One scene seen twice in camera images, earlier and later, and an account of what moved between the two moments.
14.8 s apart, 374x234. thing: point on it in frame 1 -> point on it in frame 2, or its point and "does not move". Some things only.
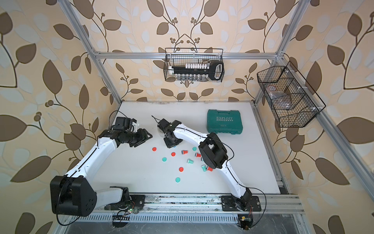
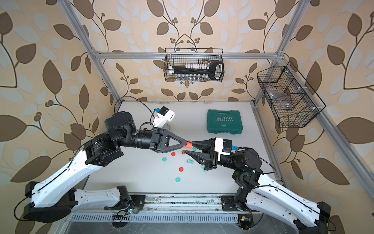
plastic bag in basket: x=279 y=99 does not move
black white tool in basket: x=198 y=71 does not move
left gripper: x=141 y=135 -> x=156 y=137
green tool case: x=224 y=121 does not move
